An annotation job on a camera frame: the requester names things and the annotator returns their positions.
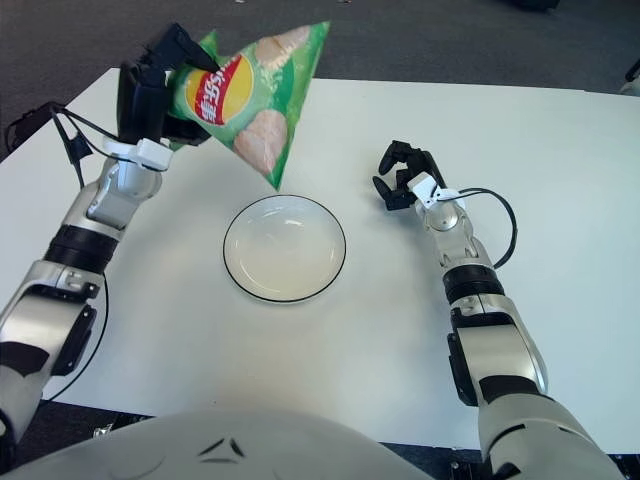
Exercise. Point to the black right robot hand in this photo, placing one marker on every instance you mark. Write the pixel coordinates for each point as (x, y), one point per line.
(400, 197)

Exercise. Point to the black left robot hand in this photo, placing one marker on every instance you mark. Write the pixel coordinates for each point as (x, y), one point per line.
(142, 105)

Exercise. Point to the green potato chips bag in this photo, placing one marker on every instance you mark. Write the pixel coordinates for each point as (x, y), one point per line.
(260, 100)

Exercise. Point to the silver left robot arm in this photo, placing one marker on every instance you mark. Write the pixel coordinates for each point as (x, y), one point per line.
(45, 315)

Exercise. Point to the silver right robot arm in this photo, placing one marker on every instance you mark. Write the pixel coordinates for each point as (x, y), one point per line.
(500, 350)

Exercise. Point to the white plate with black rim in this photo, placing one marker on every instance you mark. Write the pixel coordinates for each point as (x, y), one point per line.
(284, 250)

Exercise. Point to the black bag on floor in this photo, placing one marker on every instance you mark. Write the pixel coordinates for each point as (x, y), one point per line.
(25, 125)

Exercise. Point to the white floor item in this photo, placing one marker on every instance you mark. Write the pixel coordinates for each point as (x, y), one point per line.
(632, 82)

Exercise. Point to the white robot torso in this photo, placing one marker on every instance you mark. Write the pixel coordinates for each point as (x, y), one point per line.
(215, 445)

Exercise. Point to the metal bracket under table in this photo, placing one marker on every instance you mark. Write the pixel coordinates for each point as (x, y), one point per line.
(102, 431)

